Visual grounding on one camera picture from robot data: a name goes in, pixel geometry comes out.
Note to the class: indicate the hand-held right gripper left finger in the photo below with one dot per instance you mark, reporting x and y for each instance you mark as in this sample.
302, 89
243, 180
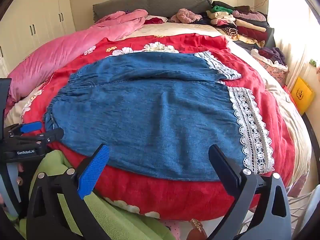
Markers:
93, 172

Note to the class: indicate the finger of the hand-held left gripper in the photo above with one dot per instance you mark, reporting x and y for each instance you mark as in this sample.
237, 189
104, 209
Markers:
31, 127
53, 134

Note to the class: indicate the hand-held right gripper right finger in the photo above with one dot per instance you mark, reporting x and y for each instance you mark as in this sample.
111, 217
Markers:
226, 167

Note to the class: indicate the blue denim pants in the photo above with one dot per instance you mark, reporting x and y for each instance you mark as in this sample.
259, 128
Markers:
150, 117

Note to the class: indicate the red floral blanket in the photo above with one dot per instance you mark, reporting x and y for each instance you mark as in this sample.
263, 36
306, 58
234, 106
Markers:
175, 195

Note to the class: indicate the pink dotted cloth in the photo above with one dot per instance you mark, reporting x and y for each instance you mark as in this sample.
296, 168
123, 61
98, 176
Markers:
175, 230

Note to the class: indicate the pink quilt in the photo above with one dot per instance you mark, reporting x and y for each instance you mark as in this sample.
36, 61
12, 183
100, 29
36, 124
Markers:
62, 50

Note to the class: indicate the beige bedsheet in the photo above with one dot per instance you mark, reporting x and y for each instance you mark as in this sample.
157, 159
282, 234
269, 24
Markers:
287, 110

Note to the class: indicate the floral fabric box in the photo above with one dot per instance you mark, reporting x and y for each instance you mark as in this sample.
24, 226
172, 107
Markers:
272, 73

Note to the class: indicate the yellow bag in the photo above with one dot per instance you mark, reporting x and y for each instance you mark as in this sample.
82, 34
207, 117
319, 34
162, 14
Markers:
301, 93

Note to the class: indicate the white wardrobe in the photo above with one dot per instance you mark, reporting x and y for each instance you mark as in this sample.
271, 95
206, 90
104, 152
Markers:
37, 12

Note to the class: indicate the purple clothes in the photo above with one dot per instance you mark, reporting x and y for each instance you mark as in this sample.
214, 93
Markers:
273, 54

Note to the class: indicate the white curtain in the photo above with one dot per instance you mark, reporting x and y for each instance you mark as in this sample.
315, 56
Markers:
290, 42

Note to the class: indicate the pile of folded clothes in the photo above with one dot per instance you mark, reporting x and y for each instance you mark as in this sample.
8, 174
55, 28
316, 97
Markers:
247, 25

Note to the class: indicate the dark red garment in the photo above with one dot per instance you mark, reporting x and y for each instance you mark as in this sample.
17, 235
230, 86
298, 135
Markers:
155, 20

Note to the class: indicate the pink fuzzy garment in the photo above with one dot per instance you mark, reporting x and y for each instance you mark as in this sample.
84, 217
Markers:
186, 16

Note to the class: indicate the grey padded headboard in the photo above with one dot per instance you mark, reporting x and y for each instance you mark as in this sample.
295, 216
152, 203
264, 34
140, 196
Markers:
162, 3

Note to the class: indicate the dark bed frame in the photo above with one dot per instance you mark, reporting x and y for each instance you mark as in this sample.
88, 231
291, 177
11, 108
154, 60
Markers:
312, 135

